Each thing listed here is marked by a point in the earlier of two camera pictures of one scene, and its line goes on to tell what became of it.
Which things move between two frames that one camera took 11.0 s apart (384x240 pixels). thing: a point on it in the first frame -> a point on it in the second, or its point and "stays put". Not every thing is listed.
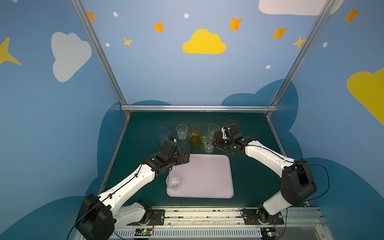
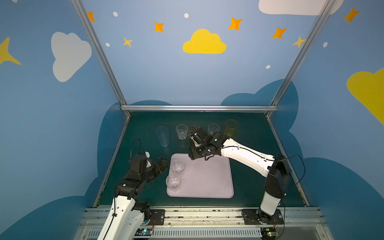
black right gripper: [221, 144] -> [197, 147]
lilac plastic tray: [205, 176] stays put
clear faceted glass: [173, 182] stays put
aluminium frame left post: [101, 53] stays put
